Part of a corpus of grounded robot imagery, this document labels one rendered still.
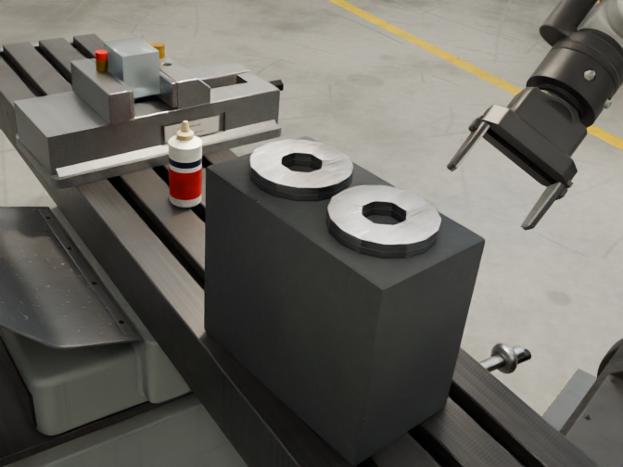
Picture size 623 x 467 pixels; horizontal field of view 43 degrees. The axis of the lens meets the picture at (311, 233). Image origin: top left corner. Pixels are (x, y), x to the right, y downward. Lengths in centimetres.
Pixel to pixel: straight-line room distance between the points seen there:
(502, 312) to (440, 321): 182
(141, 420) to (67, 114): 40
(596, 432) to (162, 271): 72
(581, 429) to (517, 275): 141
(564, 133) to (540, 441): 34
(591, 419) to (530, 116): 57
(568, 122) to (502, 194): 220
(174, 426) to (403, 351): 48
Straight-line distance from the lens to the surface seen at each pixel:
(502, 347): 148
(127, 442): 103
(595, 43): 94
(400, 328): 61
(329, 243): 61
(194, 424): 107
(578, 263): 280
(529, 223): 90
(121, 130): 106
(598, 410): 133
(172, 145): 96
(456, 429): 74
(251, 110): 115
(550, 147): 90
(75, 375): 94
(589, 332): 251
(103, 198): 102
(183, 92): 108
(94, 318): 93
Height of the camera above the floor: 145
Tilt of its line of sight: 33 degrees down
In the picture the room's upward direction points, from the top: 6 degrees clockwise
